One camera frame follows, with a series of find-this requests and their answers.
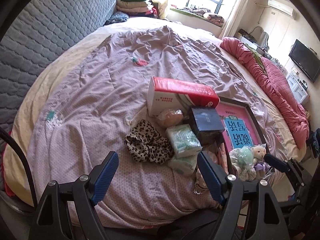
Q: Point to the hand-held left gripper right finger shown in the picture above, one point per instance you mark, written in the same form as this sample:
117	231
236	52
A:
210	177

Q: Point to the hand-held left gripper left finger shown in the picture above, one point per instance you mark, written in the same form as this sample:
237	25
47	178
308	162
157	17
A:
105	177

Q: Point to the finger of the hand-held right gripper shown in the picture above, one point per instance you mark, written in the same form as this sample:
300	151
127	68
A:
275	162

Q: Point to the plush sheep with purple dress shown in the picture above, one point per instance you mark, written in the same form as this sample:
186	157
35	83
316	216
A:
258	152

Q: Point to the green white tissue packet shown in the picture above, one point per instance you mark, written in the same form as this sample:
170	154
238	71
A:
183	165
182	140

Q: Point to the leopard print scrunchie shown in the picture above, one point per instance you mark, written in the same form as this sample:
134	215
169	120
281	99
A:
145	142

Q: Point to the beige bun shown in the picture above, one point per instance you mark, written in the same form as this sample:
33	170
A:
170	118

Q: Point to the pink packet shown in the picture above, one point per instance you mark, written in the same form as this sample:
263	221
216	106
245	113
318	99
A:
221	155

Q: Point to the dark blue clothes heap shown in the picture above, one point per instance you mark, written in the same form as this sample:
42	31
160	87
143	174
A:
315	142

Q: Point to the pink and blue book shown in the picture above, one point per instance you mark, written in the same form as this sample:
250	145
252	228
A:
240	130

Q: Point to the black box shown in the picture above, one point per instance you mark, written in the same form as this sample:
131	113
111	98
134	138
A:
205	120

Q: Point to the pink quilt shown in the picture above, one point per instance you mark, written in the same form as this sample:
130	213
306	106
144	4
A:
275	87

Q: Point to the white drawer cabinet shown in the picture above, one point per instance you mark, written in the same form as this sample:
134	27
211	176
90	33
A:
297	90

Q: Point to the purple floral duvet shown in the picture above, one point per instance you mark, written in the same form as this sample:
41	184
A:
100	92

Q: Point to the red and white carton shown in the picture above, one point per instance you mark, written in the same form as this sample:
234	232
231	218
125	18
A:
175	90

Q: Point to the green cloth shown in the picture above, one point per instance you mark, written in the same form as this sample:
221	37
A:
257	57

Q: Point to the black flat television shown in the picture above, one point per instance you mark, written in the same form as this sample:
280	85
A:
305	60

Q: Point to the bed with cream sheet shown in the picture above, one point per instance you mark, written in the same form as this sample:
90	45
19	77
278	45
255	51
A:
32	90

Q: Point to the grey rounded chair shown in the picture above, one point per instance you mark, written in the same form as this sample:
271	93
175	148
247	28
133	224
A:
261	38

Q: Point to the black device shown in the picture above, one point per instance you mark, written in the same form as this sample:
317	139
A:
246	33

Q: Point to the white air conditioner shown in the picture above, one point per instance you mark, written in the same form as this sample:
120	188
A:
280	6

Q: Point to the patterned blanket on windowsill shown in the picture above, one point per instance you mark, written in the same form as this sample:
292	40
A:
212	17

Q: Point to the dark patterned cloth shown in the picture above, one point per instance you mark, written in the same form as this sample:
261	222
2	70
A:
117	17

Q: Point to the grey quilted headboard cover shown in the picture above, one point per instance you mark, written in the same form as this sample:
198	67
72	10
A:
50	25

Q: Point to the stack of folded clothes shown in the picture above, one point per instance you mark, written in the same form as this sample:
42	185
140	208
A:
132	5

